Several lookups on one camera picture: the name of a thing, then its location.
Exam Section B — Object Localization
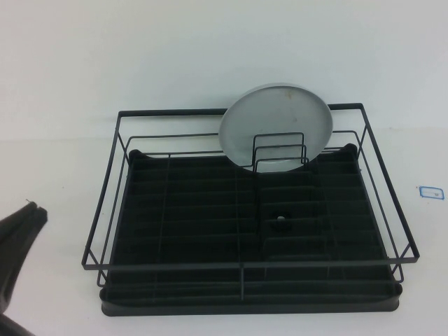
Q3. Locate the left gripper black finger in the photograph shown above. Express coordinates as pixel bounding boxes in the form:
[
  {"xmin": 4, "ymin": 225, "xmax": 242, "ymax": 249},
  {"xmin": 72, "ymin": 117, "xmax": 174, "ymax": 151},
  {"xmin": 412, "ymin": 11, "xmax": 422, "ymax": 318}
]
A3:
[
  {"xmin": 0, "ymin": 204, "xmax": 38, "ymax": 234},
  {"xmin": 0, "ymin": 209, "xmax": 48, "ymax": 312}
]

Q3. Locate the grey round plate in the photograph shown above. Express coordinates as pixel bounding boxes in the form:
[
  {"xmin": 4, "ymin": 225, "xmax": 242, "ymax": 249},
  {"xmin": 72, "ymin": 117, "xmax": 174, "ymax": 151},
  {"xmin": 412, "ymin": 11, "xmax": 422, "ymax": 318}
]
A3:
[{"xmin": 218, "ymin": 82, "xmax": 333, "ymax": 174}]

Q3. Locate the black plastic drip tray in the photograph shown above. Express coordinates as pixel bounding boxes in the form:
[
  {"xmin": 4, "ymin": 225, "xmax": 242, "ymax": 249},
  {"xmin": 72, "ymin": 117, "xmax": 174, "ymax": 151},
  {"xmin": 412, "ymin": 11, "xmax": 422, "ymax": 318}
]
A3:
[{"xmin": 99, "ymin": 143, "xmax": 402, "ymax": 318}]

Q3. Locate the black wire dish rack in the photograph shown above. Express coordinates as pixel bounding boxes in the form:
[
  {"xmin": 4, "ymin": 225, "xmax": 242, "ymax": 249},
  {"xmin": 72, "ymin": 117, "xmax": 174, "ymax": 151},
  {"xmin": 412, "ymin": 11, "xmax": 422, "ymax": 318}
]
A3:
[{"xmin": 80, "ymin": 103, "xmax": 421, "ymax": 293}]

